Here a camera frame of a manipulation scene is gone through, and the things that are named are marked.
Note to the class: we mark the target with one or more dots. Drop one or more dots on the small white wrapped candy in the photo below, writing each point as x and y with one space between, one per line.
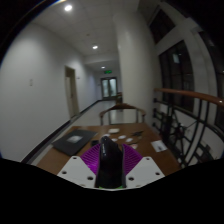
122 137
129 140
106 135
114 139

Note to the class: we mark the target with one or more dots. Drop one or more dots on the small black cup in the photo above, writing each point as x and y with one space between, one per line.
95 143

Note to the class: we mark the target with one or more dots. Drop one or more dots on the closed black laptop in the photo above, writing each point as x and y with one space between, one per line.
73 141

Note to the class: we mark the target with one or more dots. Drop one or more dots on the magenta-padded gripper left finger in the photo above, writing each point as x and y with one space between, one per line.
78 170

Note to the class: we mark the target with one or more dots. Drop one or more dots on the glazed double door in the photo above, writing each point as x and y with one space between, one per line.
109 88

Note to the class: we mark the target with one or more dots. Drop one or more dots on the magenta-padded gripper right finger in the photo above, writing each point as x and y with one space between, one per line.
145 170

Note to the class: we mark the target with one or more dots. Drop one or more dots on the dark transom window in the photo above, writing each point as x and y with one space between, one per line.
161 26

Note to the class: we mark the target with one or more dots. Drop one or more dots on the small white box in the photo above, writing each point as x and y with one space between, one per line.
113 130

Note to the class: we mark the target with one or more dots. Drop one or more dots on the wooden armchair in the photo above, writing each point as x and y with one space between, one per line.
123 106

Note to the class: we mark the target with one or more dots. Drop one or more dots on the green exit sign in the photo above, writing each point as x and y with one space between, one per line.
107 71

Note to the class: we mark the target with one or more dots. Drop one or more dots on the round ceiling lights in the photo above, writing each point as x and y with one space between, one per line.
68 7

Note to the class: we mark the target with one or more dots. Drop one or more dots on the open side doorway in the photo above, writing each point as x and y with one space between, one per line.
71 91

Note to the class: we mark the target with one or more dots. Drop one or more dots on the dark multi-pane window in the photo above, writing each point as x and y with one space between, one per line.
176 76

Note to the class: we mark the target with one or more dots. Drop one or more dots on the white paper sheet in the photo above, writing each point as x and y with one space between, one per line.
159 146

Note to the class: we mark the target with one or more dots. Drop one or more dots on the red and white wrapper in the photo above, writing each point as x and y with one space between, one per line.
134 146

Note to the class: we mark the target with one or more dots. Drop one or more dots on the white wall switch plate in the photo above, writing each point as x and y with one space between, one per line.
31 82

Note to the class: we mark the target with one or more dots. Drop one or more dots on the black computer mouse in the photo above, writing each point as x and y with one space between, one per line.
110 163

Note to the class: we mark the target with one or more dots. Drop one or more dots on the black railing with wooden handrail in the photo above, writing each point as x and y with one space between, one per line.
186 93

